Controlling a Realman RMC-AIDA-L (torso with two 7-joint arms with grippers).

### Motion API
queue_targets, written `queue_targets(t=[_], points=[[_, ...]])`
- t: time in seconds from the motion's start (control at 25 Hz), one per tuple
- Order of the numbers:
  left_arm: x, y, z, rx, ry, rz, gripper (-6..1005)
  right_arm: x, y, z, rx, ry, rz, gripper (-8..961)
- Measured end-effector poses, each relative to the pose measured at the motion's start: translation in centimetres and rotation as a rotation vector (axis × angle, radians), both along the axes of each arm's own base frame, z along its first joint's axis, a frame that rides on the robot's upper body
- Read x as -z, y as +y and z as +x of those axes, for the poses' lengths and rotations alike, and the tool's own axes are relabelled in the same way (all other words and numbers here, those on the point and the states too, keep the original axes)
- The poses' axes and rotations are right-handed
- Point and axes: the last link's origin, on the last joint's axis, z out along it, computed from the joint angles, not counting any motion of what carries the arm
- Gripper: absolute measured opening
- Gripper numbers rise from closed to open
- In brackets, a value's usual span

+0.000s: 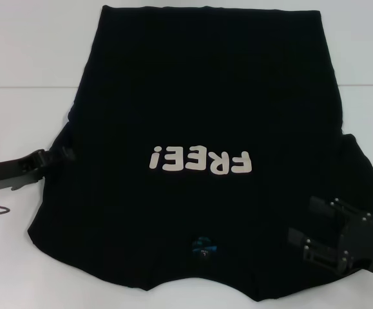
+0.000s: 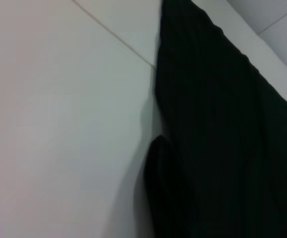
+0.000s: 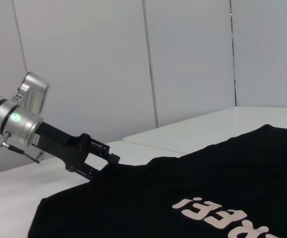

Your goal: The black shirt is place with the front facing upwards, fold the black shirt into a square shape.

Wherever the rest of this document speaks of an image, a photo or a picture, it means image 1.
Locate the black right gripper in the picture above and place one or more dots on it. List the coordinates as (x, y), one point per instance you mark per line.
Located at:
(363, 244)

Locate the black shirt with FREE print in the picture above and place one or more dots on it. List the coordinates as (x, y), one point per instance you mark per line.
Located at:
(205, 112)

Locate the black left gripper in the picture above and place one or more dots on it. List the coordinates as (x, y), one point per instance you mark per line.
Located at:
(12, 175)

